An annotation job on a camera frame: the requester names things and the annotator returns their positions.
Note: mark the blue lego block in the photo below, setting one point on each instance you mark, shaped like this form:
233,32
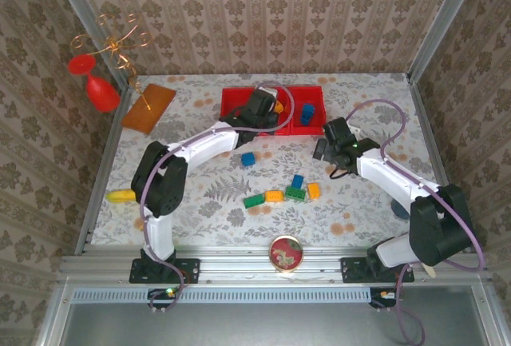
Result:
297,181
248,159
305,119
308,109

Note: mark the green lego block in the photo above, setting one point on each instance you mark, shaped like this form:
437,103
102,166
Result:
294,194
254,201

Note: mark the orange yellow lego block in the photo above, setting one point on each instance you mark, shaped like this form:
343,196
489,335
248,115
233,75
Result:
274,196

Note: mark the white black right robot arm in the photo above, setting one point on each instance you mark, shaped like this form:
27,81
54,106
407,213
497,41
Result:
399,186

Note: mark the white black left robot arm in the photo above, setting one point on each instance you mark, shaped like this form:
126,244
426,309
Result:
199,146

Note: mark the floral patterned table cover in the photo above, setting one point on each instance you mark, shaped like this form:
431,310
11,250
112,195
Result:
359,94

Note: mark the dark blue round object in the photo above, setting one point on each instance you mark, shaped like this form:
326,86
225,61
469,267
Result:
399,211

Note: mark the round floral plate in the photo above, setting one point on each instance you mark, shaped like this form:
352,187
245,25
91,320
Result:
279,246

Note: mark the amber translucent board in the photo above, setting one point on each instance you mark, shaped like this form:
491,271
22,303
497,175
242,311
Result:
155,102

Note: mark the wooden spoon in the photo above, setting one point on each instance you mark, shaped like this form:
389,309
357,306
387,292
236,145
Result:
430,271

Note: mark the small black controller board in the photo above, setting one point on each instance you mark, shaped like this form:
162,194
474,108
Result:
165,295
383,296

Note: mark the red plastic goblet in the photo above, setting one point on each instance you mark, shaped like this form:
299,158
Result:
101,92

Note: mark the yellow banana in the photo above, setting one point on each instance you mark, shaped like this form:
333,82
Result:
120,196

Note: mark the grey metal panel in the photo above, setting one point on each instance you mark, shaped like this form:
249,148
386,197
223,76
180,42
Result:
259,326

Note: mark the aluminium side rail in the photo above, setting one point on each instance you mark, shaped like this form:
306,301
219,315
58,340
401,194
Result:
439,154
104,170

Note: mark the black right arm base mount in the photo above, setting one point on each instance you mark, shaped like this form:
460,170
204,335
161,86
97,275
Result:
351,270

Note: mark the aluminium front rail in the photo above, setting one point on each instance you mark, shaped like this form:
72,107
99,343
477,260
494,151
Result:
247,268

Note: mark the aluminium frame post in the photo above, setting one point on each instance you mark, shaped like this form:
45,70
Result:
84,18
443,18

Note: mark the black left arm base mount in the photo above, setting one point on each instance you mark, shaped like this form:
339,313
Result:
187,270

